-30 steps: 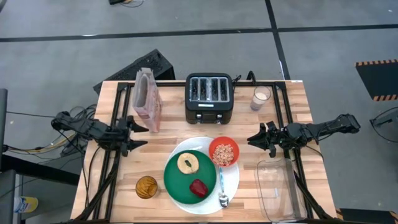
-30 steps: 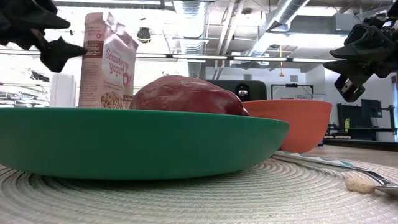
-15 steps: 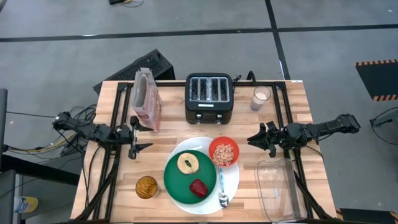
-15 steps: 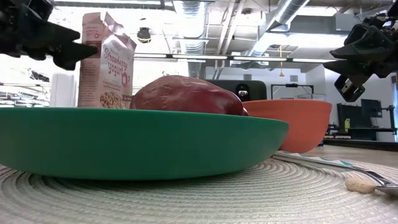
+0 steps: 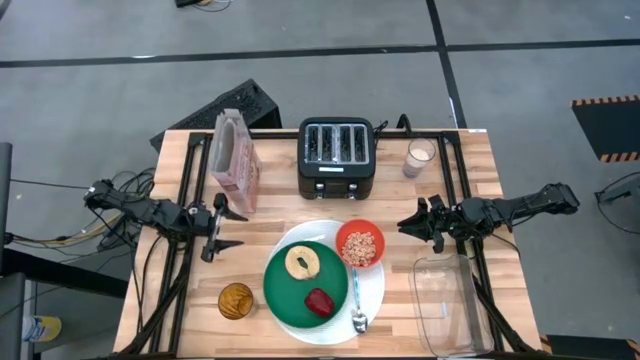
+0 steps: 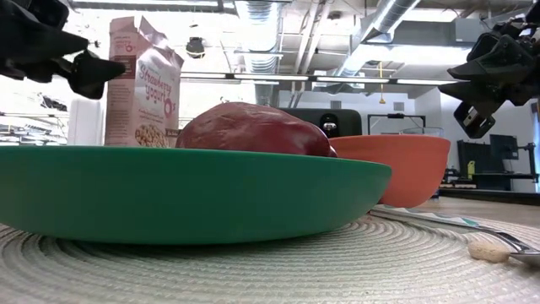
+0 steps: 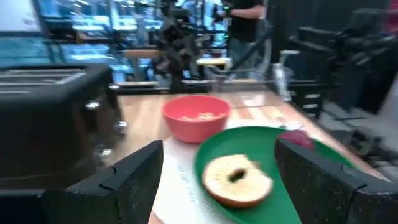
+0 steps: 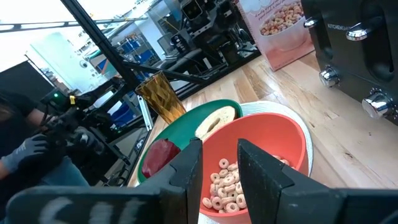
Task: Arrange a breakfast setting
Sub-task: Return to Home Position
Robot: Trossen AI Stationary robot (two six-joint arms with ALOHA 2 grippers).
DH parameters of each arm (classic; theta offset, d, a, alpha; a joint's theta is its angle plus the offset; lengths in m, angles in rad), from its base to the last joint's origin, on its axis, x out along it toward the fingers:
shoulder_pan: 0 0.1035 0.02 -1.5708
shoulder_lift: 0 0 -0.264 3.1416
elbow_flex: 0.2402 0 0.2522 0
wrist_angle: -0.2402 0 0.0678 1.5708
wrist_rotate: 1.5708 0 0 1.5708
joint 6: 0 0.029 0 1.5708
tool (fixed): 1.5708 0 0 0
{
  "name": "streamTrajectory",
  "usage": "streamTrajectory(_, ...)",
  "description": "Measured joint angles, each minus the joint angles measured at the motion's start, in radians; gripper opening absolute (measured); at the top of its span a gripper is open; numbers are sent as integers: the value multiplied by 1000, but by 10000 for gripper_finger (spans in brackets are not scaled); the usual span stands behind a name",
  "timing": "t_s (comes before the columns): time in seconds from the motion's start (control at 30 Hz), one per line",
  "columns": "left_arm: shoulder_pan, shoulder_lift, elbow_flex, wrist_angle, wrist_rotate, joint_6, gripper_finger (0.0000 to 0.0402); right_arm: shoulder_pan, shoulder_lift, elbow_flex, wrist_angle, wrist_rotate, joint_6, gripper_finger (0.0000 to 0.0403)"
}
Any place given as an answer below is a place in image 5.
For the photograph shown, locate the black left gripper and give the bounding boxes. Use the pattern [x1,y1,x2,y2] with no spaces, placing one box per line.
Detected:
[185,191,250,264]

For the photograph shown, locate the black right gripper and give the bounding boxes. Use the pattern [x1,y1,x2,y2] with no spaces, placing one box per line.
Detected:
[396,194,495,255]

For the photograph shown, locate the pink strawberry yogurt cereal box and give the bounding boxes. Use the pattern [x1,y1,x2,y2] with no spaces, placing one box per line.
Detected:
[208,108,264,214]

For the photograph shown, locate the red bowl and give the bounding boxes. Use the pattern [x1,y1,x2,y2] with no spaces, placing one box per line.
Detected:
[334,218,387,269]

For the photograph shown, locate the toasted bagel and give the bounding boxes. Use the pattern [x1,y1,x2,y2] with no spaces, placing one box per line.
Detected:
[283,244,322,282]

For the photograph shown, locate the spoon with blue-white handle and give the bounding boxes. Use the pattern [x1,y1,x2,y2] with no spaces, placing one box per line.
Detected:
[350,265,370,335]

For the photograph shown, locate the dark red toy fruit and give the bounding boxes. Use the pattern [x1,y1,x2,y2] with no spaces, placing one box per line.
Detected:
[303,286,336,319]

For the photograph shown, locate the cereal rings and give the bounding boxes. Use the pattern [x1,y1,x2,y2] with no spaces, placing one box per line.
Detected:
[340,230,378,267]

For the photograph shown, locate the glass of milk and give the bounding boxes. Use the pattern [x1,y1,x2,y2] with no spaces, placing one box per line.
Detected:
[402,137,438,180]

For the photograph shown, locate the amber ribbed glass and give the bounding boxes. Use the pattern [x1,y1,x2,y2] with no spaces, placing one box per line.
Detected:
[216,281,257,322]

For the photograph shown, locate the clear plastic bin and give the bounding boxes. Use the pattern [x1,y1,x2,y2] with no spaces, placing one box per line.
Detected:
[408,253,497,359]

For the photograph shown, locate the white plate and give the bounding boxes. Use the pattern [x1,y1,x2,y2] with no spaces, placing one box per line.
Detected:
[265,218,388,347]

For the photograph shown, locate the green plate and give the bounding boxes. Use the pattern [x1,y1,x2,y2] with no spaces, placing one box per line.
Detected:
[262,240,350,330]

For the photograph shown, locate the black four-slot toaster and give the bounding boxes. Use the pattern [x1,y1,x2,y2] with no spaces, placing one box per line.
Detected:
[297,116,378,201]

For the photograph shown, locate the black perforated box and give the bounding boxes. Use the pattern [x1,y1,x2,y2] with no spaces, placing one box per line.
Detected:
[149,77,284,154]

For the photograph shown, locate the small hazard-striped floor mat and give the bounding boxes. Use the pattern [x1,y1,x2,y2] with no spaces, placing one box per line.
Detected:
[538,333,640,360]

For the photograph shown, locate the yellow and white bottle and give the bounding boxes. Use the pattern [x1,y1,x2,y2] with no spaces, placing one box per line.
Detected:
[21,314,64,344]

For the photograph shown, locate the black hazard-striped floor mat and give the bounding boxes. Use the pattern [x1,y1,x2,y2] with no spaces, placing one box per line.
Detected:
[570,94,640,164]

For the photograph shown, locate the black metal table frame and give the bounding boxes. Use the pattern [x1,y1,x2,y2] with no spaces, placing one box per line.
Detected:
[130,130,540,359]

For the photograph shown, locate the black toaster power cable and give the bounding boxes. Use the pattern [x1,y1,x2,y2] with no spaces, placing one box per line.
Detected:
[371,113,419,139]

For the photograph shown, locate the bundle of floor cables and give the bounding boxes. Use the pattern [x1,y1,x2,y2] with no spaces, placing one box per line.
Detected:
[5,167,157,252]

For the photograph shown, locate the black stand with cable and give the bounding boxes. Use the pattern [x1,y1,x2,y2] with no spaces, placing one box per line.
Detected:
[592,171,640,246]

